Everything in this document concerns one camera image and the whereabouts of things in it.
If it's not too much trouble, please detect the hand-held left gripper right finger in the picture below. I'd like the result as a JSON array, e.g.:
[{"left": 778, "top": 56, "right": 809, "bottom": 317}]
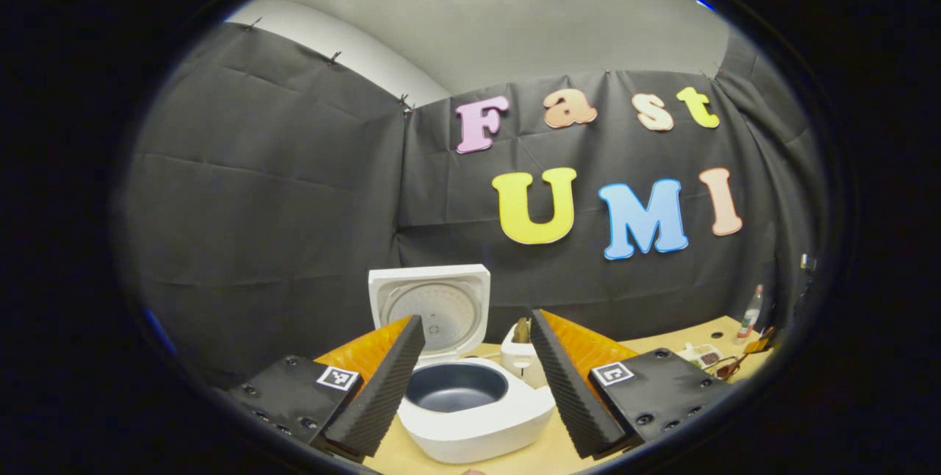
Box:
[{"left": 529, "top": 308, "right": 736, "bottom": 461}]

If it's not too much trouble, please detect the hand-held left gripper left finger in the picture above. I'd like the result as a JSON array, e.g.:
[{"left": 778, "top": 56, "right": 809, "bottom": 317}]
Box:
[{"left": 224, "top": 313, "right": 427, "bottom": 461}]

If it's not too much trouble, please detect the white rice cooker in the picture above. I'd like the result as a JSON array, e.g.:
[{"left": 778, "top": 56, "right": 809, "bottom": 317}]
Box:
[{"left": 368, "top": 264, "right": 557, "bottom": 465}]

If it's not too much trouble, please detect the brown wooden spoon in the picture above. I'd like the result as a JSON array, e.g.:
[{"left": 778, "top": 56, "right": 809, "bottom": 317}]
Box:
[{"left": 712, "top": 334, "right": 774, "bottom": 382}]

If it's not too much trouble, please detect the white toaster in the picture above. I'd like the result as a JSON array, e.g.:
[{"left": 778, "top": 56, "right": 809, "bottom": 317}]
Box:
[{"left": 500, "top": 317, "right": 548, "bottom": 388}]

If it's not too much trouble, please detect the clear bottle red label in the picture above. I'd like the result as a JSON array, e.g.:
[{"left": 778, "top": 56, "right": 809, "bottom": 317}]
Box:
[{"left": 737, "top": 284, "right": 765, "bottom": 343}]

